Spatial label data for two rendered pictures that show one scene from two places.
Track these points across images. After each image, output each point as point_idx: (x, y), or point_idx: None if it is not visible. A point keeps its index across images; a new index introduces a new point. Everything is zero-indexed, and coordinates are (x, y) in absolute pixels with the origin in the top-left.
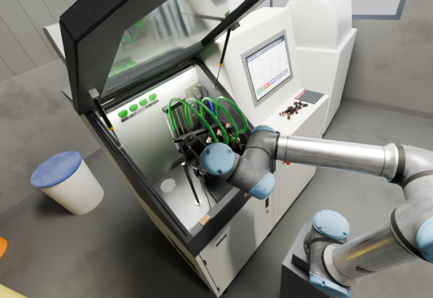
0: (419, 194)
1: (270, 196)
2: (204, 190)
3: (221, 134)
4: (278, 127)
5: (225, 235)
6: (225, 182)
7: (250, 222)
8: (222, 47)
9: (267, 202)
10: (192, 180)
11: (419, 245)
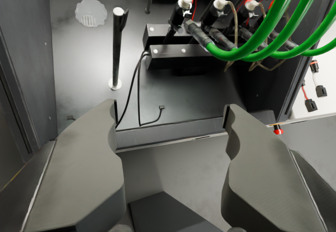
0: None
1: (212, 135)
2: (131, 90)
3: (252, 13)
4: (329, 81)
5: (118, 150)
6: (177, 87)
7: (165, 143)
8: None
9: (203, 138)
10: (135, 40)
11: None
